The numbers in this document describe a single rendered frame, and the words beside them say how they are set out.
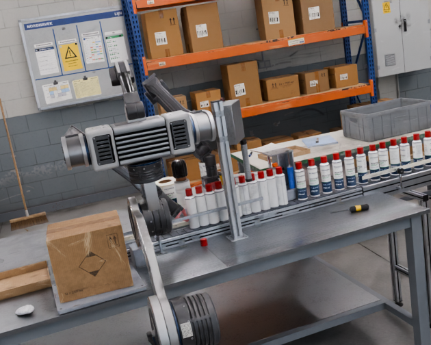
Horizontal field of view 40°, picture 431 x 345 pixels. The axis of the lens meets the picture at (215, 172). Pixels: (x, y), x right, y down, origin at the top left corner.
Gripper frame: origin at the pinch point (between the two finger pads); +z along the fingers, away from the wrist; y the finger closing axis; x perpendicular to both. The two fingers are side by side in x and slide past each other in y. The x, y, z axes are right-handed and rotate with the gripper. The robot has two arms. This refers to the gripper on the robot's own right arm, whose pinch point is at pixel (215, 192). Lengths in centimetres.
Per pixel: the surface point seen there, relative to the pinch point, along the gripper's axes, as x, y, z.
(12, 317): 41, 105, 19
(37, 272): -3, 93, 19
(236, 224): 22.0, -1.4, 11.6
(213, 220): 9.1, 5.7, 11.1
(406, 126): -107, -197, 14
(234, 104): 20, -10, -45
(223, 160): 23.0, 0.7, -20.7
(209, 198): 8.8, 6.3, -0.1
